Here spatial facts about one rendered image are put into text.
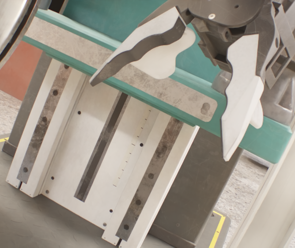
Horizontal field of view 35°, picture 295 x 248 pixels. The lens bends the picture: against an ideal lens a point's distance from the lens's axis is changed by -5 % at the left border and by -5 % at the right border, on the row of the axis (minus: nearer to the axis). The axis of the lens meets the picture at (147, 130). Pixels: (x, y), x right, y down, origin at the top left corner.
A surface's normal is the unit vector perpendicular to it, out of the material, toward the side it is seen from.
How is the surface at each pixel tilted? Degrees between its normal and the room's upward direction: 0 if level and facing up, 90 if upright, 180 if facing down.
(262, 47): 66
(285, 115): 90
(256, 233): 90
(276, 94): 72
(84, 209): 90
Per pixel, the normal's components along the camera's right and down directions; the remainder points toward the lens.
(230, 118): 0.12, -0.16
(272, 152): -0.25, 0.10
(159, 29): -0.45, -0.51
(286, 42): 0.64, 0.38
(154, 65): 0.24, 0.77
